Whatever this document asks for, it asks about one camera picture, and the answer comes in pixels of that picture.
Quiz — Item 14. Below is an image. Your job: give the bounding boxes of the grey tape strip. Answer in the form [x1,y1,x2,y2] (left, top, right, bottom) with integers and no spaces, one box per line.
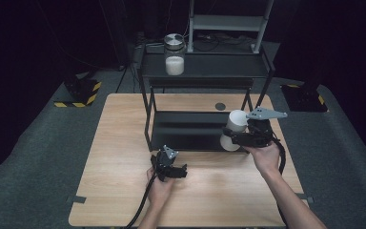
[66,194,88,205]
[295,192,315,205]

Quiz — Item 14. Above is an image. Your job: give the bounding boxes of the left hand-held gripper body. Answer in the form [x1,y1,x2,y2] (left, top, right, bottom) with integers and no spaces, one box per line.
[150,144,185,182]

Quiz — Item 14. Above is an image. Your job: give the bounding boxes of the black metal rack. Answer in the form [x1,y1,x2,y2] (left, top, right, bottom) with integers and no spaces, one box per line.
[138,42,276,153]

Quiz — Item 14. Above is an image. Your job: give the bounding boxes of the glass jar with white grains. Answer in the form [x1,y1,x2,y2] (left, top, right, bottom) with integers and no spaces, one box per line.
[163,32,187,76]

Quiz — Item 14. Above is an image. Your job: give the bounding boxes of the person's left hand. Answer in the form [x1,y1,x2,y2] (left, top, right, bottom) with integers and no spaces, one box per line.
[145,166,176,212]

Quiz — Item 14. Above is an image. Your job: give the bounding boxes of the grey metal stand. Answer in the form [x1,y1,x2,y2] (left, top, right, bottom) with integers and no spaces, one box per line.
[186,0,275,54]

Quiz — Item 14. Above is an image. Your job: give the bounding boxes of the black cables behind rack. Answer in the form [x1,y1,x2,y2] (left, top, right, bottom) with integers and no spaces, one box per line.
[193,31,255,52]

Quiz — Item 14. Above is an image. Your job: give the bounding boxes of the black yellow striped stand base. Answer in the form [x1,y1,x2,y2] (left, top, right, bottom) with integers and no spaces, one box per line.
[280,83,329,114]
[53,78,103,109]

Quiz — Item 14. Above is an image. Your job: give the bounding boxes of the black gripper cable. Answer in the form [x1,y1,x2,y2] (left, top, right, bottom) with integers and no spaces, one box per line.
[124,173,158,229]
[269,135,288,176]

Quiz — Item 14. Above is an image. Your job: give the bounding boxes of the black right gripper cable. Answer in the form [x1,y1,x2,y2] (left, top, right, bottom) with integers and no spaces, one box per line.
[269,135,288,176]

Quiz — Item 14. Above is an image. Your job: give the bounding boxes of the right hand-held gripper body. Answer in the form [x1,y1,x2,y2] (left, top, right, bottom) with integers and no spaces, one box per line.
[234,107,289,149]

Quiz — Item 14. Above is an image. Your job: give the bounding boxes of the person's right hand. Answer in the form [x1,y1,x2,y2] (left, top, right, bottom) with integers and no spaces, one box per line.
[243,140,282,175]

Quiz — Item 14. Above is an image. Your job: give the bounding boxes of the white cup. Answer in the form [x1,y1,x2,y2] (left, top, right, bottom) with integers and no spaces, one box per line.
[219,109,250,153]

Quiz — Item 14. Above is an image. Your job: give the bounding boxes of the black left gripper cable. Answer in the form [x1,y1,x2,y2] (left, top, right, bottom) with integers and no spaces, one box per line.
[124,173,158,229]

